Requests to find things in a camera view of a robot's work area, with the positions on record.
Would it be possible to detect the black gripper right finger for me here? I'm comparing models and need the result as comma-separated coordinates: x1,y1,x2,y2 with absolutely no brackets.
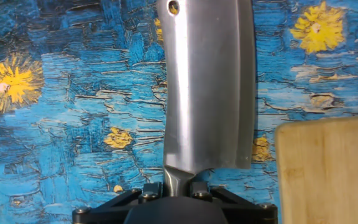
190,181,278,224

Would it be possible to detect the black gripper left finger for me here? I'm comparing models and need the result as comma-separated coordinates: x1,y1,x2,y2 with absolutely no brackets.
72,182,163,224

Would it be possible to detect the steel cleaver knife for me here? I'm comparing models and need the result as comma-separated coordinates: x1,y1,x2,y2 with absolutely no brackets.
156,0,257,197

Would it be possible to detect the bamboo cutting board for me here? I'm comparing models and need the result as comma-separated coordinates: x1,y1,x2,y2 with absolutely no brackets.
274,114,358,224

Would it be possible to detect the starry night print tablecloth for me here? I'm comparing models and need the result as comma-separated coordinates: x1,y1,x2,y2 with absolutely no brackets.
0,0,358,224

